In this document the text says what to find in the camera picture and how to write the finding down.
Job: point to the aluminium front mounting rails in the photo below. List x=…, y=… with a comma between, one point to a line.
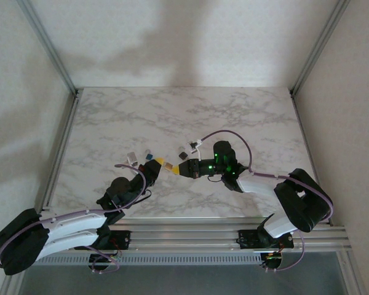
x=184, y=235

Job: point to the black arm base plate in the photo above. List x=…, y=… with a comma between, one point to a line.
x=246, y=239
x=123, y=239

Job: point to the small blue padlock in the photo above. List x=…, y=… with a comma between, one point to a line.
x=148, y=156

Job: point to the aluminium side rail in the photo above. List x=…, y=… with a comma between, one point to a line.
x=60, y=153

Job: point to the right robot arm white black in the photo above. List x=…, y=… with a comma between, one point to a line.
x=255, y=184

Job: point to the aluminium frame post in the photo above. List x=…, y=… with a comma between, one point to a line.
x=321, y=43
x=49, y=46

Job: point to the small black padlock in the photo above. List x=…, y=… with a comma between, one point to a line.
x=182, y=156

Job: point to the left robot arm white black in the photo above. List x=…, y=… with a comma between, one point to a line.
x=73, y=222

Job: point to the small controller board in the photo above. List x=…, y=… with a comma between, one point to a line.
x=272, y=258
x=110, y=257

